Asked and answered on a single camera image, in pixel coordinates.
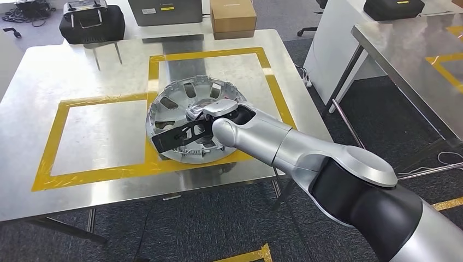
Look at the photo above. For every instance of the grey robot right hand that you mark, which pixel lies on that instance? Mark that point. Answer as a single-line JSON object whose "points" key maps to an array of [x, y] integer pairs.
{"points": [[197, 114]]}

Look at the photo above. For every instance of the silver plastic wheel hubcap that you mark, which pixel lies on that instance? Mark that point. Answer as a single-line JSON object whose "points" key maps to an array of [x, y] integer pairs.
{"points": [[202, 90]]}

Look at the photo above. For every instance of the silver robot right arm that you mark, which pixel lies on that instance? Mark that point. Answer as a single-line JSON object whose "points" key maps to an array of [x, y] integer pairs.
{"points": [[325, 162]]}

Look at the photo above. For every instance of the stainless steel workbench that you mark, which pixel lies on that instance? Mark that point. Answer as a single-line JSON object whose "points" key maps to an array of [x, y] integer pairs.
{"points": [[101, 134]]}

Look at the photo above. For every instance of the grey equipment box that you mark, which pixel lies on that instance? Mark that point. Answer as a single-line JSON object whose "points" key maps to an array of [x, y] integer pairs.
{"points": [[173, 14]]}

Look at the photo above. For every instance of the brown cardboard box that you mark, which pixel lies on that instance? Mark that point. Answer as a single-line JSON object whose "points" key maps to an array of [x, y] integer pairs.
{"points": [[231, 16]]}

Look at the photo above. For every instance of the white power strip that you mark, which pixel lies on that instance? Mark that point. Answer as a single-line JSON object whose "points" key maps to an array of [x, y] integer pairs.
{"points": [[304, 77]]}

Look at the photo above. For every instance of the black carry bag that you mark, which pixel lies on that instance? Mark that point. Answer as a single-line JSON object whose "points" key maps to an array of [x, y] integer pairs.
{"points": [[108, 29]]}

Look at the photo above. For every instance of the black office chair base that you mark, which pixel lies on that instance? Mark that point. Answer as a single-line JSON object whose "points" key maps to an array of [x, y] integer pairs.
{"points": [[305, 31]]}

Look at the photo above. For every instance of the yellow floor tape marking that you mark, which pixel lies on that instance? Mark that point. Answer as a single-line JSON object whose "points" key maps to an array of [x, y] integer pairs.
{"points": [[253, 255]]}

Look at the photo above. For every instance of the grey remote controller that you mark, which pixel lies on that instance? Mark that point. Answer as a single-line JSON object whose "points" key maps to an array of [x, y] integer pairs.
{"points": [[72, 9]]}

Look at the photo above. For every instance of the small black object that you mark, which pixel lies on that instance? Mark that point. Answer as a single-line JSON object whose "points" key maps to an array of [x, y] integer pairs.
{"points": [[12, 32]]}

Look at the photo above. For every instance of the steel bench white side panel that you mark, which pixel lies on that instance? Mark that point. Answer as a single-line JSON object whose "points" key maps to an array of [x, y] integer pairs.
{"points": [[405, 54]]}

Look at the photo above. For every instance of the black equipment case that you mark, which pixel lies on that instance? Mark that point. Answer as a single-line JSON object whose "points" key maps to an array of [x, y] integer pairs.
{"points": [[394, 10]]}

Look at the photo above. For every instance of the thin metal floor bar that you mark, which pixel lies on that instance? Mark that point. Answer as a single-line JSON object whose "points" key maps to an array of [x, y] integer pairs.
{"points": [[434, 170]]}

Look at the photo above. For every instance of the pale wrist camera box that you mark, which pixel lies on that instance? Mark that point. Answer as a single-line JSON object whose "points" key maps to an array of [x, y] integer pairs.
{"points": [[220, 107]]}

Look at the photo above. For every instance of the dark grey wrist bracket plate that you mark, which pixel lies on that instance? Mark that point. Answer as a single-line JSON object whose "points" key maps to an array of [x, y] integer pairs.
{"points": [[164, 141]]}

